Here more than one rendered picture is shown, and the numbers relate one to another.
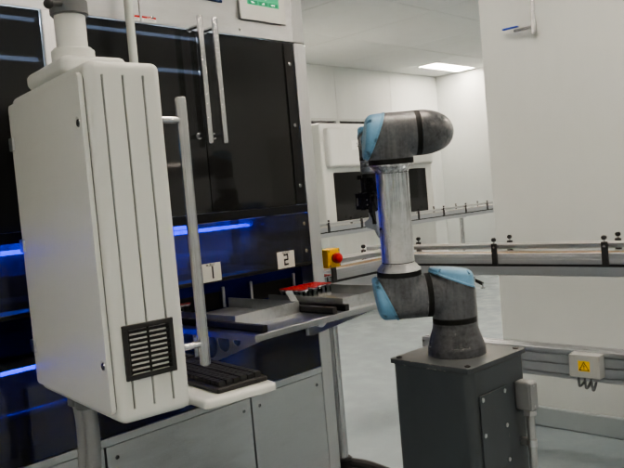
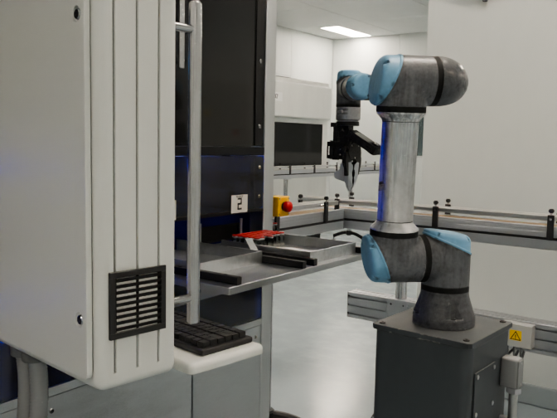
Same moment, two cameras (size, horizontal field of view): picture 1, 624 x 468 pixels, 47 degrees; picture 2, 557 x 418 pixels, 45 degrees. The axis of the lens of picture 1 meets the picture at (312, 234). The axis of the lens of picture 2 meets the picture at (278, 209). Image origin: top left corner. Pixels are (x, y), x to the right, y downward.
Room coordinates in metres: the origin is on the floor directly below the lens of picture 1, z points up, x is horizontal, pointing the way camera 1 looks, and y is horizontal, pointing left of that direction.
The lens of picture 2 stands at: (0.34, 0.28, 1.23)
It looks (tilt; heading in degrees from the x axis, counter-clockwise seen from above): 6 degrees down; 352
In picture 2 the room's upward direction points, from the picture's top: 1 degrees clockwise
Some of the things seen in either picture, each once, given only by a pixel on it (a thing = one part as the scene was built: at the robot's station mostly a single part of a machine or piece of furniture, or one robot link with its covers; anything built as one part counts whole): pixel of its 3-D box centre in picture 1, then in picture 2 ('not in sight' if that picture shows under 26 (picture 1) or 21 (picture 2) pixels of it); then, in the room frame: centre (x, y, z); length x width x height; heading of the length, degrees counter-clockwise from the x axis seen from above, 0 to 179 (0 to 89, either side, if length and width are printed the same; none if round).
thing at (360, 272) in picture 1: (350, 266); (289, 216); (3.06, -0.15, 0.92); 0.69 x 0.16 x 0.16; 136
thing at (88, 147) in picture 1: (92, 234); (64, 156); (1.69, 0.52, 1.19); 0.50 x 0.19 x 0.78; 39
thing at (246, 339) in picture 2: (200, 370); (168, 323); (1.82, 0.32, 0.82); 0.40 x 0.14 x 0.02; 39
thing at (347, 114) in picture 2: (370, 167); (347, 114); (2.35, -0.21, 1.31); 0.08 x 0.08 x 0.05
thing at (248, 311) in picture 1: (231, 311); (187, 255); (2.25, 0.27, 0.90); 0.34 x 0.26 x 0.04; 46
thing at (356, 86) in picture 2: not in sight; (363, 87); (2.25, -0.23, 1.39); 0.11 x 0.11 x 0.08; 1
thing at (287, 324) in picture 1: (286, 311); (244, 260); (2.32, 0.10, 0.87); 0.70 x 0.48 x 0.02; 136
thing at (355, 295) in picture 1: (331, 295); (288, 246); (2.41, -0.05, 0.90); 0.34 x 0.26 x 0.04; 45
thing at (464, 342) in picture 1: (455, 334); (443, 303); (1.89, -0.36, 0.84); 0.15 x 0.15 x 0.10
